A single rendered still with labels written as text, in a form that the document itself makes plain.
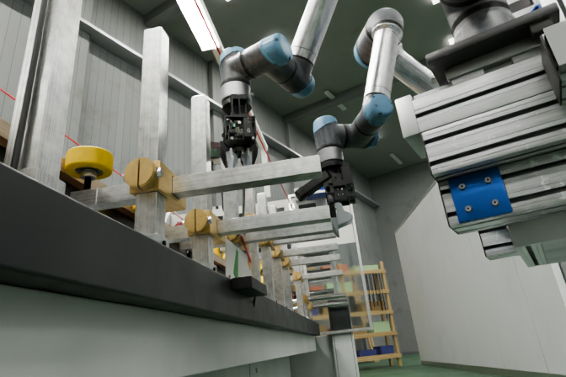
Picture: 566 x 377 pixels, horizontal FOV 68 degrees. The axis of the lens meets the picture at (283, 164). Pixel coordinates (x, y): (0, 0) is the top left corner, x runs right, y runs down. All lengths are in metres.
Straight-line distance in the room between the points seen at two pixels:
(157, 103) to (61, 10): 0.26
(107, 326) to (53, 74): 0.30
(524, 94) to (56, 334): 0.77
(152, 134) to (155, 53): 0.17
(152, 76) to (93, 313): 0.42
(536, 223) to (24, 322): 0.81
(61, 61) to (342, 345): 3.07
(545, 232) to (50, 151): 0.80
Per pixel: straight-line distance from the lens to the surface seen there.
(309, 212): 0.92
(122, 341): 0.61
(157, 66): 0.81
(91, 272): 0.47
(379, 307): 10.31
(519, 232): 0.91
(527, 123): 0.83
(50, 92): 0.50
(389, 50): 1.33
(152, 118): 0.75
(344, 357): 3.39
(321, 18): 1.18
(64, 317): 0.51
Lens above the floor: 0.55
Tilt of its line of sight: 24 degrees up
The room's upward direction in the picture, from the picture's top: 6 degrees counter-clockwise
